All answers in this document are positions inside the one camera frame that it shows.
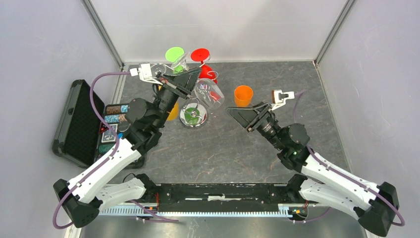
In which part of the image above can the black poker chip case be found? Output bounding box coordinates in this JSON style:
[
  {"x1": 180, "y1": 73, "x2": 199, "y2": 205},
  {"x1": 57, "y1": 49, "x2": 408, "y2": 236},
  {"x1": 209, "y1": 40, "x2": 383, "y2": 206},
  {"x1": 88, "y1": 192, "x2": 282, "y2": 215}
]
[{"x1": 52, "y1": 79, "x2": 128, "y2": 169}]

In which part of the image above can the clear wine glass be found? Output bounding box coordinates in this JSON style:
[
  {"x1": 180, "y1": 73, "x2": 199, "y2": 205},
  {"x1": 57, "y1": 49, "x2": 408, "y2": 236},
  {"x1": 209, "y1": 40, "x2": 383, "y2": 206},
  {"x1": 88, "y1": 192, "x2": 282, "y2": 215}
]
[
  {"x1": 194, "y1": 78, "x2": 224, "y2": 110},
  {"x1": 151, "y1": 63, "x2": 167, "y2": 76}
]

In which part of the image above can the clear wine glass front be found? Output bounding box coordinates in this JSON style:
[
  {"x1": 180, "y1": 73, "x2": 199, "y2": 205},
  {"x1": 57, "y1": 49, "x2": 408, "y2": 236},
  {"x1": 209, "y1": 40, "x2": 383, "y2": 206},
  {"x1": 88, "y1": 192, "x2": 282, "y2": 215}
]
[{"x1": 194, "y1": 78, "x2": 224, "y2": 110}]

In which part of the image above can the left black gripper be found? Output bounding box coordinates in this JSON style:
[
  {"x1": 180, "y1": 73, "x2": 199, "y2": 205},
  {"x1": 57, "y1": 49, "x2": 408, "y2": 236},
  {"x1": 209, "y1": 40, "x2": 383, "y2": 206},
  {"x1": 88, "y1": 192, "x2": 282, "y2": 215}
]
[{"x1": 153, "y1": 67, "x2": 203, "y2": 128}]

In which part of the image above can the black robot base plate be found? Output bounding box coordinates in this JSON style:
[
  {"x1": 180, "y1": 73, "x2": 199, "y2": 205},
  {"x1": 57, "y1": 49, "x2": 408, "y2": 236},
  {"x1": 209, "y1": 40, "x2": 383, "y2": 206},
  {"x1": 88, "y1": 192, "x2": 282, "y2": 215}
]
[{"x1": 150, "y1": 183, "x2": 306, "y2": 212}]

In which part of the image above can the green wine glass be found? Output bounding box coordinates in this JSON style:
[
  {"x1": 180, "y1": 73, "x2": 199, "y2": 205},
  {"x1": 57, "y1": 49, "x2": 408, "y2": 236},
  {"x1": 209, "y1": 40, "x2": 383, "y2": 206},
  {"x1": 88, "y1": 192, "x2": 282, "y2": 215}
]
[{"x1": 165, "y1": 47, "x2": 190, "y2": 74}]

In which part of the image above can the clear wine glass rear left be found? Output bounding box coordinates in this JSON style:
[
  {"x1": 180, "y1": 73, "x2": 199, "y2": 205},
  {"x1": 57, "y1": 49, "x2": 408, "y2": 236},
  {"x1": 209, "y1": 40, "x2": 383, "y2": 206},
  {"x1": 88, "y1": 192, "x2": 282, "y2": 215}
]
[{"x1": 151, "y1": 63, "x2": 167, "y2": 76}]

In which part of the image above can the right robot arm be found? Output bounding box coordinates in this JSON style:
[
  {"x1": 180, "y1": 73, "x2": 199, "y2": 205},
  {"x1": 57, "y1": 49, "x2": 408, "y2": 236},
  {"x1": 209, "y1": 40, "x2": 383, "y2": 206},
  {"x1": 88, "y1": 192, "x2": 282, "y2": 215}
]
[{"x1": 226, "y1": 103, "x2": 401, "y2": 237}]

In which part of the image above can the yellow wine glass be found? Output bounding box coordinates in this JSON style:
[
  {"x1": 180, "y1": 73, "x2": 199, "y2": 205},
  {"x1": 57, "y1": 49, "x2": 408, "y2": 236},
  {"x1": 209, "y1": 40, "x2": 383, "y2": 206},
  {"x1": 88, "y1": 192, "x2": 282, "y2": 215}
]
[{"x1": 157, "y1": 86, "x2": 179, "y2": 121}]

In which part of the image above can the chrome wine glass rack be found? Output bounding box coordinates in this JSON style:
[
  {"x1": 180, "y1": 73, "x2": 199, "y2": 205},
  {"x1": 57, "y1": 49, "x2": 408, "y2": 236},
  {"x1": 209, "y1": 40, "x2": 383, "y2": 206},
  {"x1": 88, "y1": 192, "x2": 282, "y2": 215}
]
[{"x1": 179, "y1": 97, "x2": 208, "y2": 129}]

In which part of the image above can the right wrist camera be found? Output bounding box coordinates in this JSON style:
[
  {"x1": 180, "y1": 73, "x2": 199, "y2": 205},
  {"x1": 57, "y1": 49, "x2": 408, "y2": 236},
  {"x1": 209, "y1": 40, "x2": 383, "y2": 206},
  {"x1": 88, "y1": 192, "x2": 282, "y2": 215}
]
[{"x1": 271, "y1": 89, "x2": 295, "y2": 111}]

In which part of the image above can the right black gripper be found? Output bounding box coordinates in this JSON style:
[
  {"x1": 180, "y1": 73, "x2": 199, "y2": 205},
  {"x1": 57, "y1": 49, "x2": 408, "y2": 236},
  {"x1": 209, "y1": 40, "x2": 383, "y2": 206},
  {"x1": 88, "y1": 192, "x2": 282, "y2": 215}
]
[{"x1": 225, "y1": 102, "x2": 285, "y2": 151}]

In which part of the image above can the red wine glass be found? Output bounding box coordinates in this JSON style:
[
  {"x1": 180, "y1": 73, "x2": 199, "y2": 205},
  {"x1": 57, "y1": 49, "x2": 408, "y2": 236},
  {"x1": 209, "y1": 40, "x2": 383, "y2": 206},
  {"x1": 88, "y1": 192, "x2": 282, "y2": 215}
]
[{"x1": 190, "y1": 48, "x2": 218, "y2": 84}]

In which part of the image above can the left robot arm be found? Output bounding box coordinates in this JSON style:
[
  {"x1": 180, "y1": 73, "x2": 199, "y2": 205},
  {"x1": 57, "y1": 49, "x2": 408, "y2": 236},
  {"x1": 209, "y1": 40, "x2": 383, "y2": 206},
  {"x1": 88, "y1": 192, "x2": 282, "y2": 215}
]
[{"x1": 53, "y1": 67, "x2": 202, "y2": 228}]

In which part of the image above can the orange wine glass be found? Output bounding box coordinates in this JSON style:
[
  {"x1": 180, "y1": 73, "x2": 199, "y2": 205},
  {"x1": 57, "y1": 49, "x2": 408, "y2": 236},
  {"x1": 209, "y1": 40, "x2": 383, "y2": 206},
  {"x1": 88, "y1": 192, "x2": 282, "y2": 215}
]
[{"x1": 234, "y1": 85, "x2": 254, "y2": 107}]

